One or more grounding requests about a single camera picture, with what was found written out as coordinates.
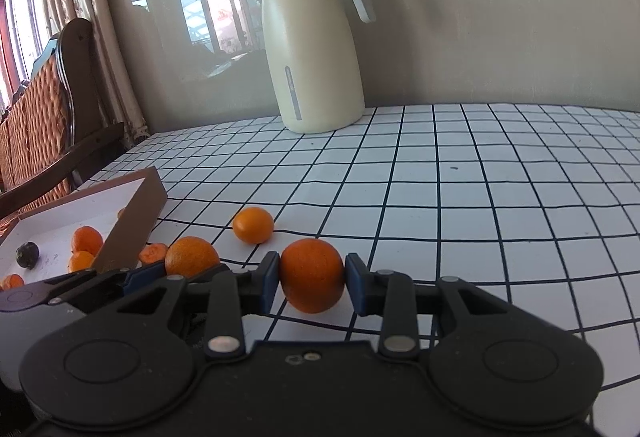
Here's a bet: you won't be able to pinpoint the small orange kumquat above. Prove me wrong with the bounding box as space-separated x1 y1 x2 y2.
68 251 94 272

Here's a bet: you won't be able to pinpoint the small orange tangerine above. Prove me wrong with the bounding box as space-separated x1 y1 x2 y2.
232 206 274 245

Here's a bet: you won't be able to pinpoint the white grid tablecloth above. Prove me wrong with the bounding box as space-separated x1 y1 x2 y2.
94 104 639 436

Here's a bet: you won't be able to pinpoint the large orange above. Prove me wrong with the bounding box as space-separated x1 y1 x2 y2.
280 238 345 315
164 237 220 278

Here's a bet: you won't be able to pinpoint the beige patterned curtain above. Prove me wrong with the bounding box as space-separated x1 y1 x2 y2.
43 0 149 147

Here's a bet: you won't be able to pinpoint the wrinkled tangerine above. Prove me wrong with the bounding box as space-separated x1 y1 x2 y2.
0 273 25 291

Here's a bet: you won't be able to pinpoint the wooden sofa orange cushions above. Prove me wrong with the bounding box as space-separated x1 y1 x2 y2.
1 18 125 228

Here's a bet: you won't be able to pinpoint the cut orange carrot piece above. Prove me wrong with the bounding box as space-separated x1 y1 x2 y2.
138 243 168 266

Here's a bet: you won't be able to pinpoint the dark passion fruit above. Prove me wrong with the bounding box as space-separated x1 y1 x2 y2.
15 242 40 269

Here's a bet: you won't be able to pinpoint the cream thermos jug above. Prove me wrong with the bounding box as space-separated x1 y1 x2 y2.
262 0 376 134

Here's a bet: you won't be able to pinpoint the white tray brown rim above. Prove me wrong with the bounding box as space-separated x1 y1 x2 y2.
1 168 167 283

